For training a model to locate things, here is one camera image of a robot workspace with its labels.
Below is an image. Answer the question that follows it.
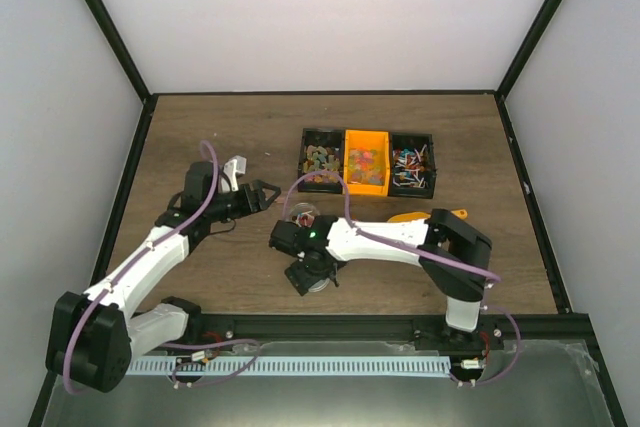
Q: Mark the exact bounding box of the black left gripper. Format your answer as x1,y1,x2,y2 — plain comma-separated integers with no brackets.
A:
207,182,282,224

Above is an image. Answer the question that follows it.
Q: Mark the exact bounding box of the white round lid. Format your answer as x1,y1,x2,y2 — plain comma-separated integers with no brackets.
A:
308,278,331,293

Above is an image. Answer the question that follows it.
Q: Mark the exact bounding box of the clear plastic cup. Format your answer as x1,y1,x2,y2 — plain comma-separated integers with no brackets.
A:
285,202,320,227

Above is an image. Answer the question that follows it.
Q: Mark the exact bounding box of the black bin with popsicle candies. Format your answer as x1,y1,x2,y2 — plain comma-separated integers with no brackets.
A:
297,128,345,194

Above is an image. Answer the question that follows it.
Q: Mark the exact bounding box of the yellow bin with star candies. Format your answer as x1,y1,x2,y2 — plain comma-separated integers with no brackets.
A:
343,129,391,197

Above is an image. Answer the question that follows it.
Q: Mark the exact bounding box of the black bin with lollipops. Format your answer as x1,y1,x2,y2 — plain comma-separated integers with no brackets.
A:
388,132,437,199

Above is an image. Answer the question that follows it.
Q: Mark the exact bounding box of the orange plastic scoop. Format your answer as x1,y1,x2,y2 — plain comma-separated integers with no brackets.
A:
388,209,468,223

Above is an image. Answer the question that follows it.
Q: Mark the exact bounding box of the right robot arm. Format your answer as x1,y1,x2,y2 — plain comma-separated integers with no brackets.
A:
269,209,499,350

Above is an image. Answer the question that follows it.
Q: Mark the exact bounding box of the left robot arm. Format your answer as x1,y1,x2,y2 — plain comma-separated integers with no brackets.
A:
45,156,281,392

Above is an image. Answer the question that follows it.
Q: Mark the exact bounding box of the light blue slotted rail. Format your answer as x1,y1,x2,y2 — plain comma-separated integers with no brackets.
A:
127,356,451,378

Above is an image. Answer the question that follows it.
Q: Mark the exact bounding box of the black frame base bar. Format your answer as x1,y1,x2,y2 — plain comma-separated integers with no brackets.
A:
158,313,597,354

